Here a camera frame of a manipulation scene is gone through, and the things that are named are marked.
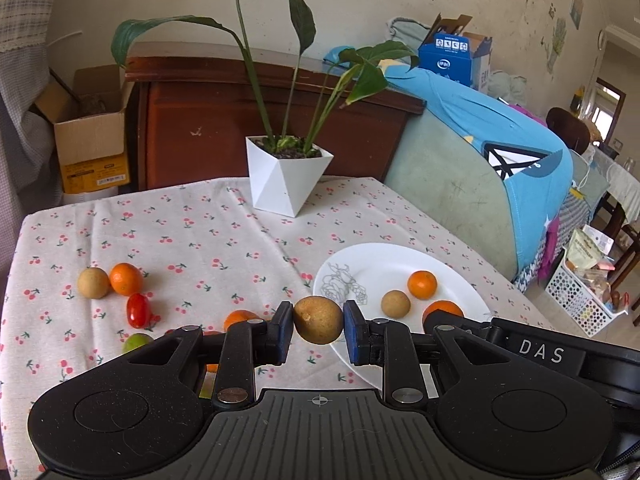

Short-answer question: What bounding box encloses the blue printed cloth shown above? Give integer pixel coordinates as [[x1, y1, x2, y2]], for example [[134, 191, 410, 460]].
[[325, 47, 575, 273]]

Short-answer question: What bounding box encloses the magenta cloth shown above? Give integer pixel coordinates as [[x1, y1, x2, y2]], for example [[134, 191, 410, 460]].
[[539, 217, 562, 281]]

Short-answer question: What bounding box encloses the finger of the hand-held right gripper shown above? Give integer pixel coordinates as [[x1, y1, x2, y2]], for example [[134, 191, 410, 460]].
[[424, 309, 497, 351]]

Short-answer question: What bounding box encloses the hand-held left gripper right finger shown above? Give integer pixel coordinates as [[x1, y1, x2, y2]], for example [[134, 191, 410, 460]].
[[344, 300, 521, 408]]

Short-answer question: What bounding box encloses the white crumpled cloth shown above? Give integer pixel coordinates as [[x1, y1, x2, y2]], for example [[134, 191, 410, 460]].
[[487, 70, 528, 106]]

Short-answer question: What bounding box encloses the white plate with rose print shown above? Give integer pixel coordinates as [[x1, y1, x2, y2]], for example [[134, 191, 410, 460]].
[[312, 242, 493, 391]]

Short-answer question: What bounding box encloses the small orange mandarin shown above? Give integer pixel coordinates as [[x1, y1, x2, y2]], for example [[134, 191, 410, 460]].
[[422, 299, 465, 328], [407, 270, 438, 301], [109, 262, 145, 297], [202, 329, 224, 374], [223, 309, 263, 333]]

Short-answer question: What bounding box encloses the open cardboard box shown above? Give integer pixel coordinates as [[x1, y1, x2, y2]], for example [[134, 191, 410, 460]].
[[34, 66, 136, 195]]

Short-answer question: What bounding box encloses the white perforated basket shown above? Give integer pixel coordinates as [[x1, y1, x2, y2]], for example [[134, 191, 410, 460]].
[[545, 247, 628, 338]]

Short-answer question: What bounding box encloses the wooden chair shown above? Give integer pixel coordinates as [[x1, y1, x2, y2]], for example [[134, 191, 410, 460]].
[[595, 195, 640, 321]]

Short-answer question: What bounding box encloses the green lime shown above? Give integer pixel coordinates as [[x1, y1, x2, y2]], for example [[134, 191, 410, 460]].
[[122, 332, 155, 355]]

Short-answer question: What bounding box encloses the dark brown chair back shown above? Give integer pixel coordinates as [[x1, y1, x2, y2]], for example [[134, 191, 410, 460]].
[[546, 107, 591, 153]]

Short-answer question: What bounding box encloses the brown kiwi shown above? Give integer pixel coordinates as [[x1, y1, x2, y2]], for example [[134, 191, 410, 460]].
[[381, 290, 412, 319], [292, 296, 346, 346], [76, 266, 111, 300]]

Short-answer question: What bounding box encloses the brown wooden cabinet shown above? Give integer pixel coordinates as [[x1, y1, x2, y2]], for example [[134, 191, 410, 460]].
[[124, 56, 426, 192]]

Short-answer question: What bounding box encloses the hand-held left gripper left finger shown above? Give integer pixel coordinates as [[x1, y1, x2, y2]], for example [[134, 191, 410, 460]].
[[120, 301, 294, 408]]

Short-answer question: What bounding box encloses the cherry print tablecloth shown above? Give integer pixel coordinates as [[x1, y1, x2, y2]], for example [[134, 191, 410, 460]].
[[0, 175, 556, 480]]

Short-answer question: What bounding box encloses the grey green folded cloth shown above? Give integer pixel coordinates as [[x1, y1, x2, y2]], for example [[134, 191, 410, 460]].
[[387, 16, 436, 56]]

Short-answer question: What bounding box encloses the blue and white carton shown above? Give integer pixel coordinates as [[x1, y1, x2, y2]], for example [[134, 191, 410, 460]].
[[417, 14, 493, 93]]

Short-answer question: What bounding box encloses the paper packet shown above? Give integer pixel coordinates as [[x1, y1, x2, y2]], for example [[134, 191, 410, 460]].
[[565, 227, 616, 271]]

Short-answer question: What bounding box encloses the green plant in white pot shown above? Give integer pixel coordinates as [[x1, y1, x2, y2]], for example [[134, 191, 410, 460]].
[[111, 0, 420, 218]]

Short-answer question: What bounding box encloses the red cherry tomato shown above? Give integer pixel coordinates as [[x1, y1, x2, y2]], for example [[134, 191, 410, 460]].
[[126, 292, 152, 329]]

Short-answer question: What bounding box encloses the grey checkered cloth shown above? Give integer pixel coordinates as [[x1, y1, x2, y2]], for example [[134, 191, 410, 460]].
[[0, 0, 66, 281]]

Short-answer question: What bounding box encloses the pale green sofa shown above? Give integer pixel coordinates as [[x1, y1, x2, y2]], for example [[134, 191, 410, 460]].
[[384, 110, 521, 281]]

